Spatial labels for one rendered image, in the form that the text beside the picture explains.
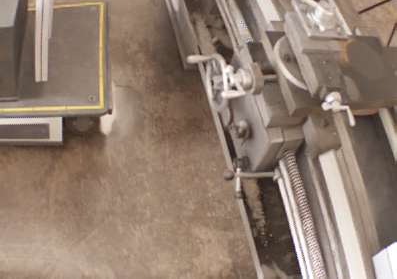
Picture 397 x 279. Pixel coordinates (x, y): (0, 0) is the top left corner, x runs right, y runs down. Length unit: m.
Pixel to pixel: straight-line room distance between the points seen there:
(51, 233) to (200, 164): 0.84
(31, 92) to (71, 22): 0.46
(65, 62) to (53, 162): 0.48
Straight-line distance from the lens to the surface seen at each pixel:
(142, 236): 2.41
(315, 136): 1.78
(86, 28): 2.59
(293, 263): 2.08
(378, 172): 2.03
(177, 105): 2.76
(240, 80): 1.78
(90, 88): 2.37
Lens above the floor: 2.25
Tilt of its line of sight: 55 degrees down
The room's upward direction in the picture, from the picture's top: 21 degrees clockwise
